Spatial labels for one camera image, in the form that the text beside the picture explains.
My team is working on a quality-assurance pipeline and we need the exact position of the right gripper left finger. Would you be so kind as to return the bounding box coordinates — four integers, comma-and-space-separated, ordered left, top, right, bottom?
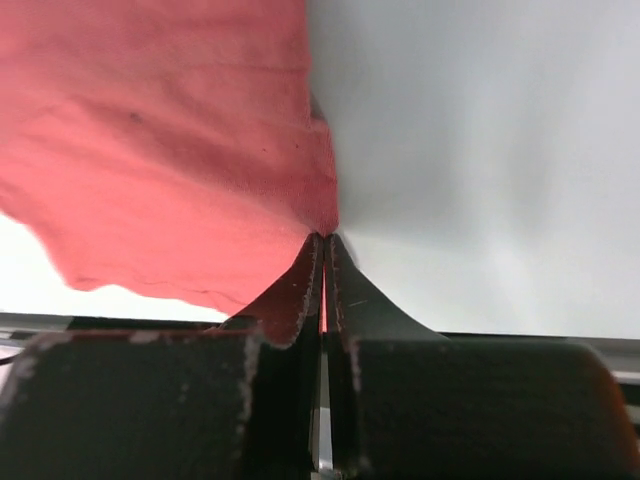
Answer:
1, 234, 323, 479

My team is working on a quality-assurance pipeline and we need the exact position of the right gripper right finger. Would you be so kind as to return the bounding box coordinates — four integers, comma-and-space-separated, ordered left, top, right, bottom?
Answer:
324, 235, 639, 479

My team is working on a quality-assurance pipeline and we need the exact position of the pink red t shirt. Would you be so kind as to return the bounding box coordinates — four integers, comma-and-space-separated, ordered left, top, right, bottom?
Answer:
1, 1, 339, 314

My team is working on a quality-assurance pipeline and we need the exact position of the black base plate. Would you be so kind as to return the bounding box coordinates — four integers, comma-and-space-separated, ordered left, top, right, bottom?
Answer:
1, 312, 639, 385

